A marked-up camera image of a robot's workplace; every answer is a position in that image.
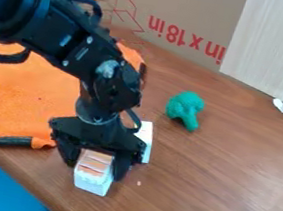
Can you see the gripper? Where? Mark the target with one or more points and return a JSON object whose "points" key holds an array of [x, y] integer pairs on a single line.
{"points": [[99, 134]]}

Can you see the small white orange box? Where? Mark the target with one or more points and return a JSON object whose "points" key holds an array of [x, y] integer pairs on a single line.
{"points": [[92, 179]]}

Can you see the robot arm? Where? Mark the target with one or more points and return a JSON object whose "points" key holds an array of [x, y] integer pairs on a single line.
{"points": [[48, 25]]}

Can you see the orange cloth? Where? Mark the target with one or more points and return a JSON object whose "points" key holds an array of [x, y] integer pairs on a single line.
{"points": [[14, 97]]}

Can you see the cardboard box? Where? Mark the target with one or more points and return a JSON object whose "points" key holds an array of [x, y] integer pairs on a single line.
{"points": [[182, 9]]}

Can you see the green toy broccoli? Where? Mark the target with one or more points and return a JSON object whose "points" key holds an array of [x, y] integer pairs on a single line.
{"points": [[185, 107]]}

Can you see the white board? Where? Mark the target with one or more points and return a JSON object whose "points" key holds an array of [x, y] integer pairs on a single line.
{"points": [[280, 45]]}

